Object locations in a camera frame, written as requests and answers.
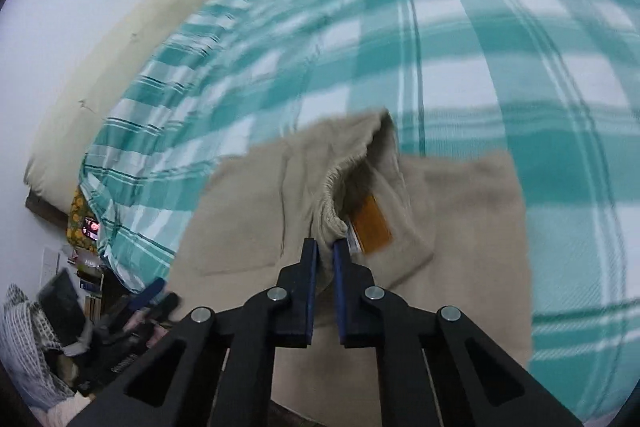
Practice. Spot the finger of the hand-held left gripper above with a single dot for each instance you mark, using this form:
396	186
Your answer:
150	291

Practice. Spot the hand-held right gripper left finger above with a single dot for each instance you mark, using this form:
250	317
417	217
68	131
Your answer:
309	287

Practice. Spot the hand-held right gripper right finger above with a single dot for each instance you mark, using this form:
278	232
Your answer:
341	292

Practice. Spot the khaki pants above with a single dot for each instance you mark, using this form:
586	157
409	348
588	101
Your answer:
250	217

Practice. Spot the grey white checked cloth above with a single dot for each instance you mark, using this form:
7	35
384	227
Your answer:
25	342

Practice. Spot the yellow floral cloth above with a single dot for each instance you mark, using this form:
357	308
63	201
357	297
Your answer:
77	217

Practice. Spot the cream pillow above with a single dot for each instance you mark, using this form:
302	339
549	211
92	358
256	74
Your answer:
100	82

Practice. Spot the green white plaid bedsheet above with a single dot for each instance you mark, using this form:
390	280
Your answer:
500	57

